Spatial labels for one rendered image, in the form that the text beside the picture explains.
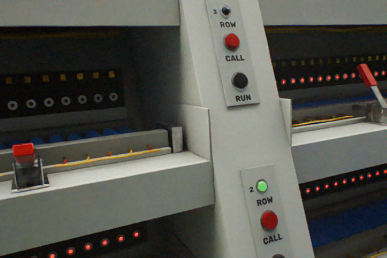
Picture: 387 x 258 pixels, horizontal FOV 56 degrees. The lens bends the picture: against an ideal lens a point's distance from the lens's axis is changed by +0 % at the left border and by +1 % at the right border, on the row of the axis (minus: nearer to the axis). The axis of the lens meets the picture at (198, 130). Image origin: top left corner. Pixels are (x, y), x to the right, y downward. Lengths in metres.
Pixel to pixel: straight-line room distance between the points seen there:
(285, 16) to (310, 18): 0.04
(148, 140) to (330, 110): 0.27
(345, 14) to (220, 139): 0.26
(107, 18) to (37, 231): 0.20
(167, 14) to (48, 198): 0.21
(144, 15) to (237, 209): 0.21
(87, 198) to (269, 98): 0.21
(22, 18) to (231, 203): 0.25
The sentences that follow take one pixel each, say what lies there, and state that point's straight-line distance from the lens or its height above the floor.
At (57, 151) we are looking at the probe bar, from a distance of 0.36.
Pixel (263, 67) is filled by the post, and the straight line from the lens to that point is 0.40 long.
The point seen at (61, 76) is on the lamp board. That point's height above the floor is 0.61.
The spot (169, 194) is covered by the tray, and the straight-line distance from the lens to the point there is 0.34.
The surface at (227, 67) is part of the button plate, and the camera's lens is 0.38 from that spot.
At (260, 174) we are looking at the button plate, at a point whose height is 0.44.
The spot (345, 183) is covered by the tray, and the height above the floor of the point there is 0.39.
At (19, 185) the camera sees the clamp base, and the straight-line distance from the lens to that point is 0.32.
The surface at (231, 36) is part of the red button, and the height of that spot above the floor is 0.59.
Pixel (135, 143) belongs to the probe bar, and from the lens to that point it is 0.38.
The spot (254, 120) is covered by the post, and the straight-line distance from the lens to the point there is 0.38.
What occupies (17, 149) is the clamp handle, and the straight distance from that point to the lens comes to 0.26.
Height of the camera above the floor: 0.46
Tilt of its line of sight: 6 degrees up
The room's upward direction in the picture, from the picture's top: 11 degrees counter-clockwise
